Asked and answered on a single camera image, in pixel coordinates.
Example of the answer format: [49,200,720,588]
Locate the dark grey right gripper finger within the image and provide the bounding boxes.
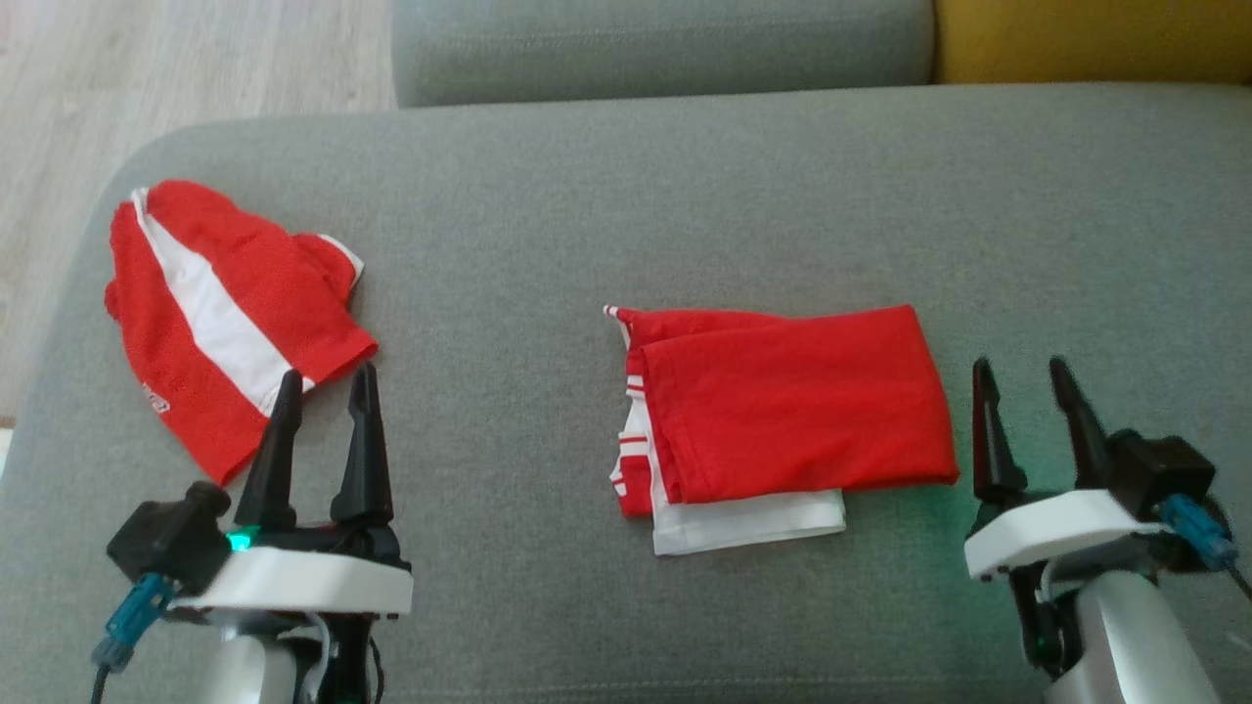
[1050,356,1118,491]
[971,357,1030,506]

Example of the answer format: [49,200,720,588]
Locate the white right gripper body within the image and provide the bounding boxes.
[964,487,1167,678]

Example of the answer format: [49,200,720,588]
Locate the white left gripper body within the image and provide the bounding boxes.
[168,521,414,704]

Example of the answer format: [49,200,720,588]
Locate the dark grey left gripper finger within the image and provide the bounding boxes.
[330,362,395,528]
[235,369,303,532]

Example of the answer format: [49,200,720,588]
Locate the red shorts white side stripe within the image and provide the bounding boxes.
[106,179,380,487]

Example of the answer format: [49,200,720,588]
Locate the red jersey shirt white sleeves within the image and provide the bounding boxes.
[604,303,961,556]

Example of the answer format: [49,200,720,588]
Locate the grey fabric sofa seat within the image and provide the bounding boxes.
[0,83,1252,704]

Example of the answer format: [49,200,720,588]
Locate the yellow sofa back cushion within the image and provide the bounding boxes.
[934,0,1252,86]

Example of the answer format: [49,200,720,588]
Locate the grey sofa back cushion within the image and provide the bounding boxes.
[391,0,937,109]

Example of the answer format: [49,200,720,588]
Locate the black right camera cable blue plug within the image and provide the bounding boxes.
[1159,494,1252,599]

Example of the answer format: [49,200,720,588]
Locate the black camera cable blue plug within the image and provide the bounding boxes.
[1159,494,1252,599]
[90,574,177,704]

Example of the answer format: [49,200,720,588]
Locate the black left camera cable blue plug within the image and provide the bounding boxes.
[90,574,177,704]

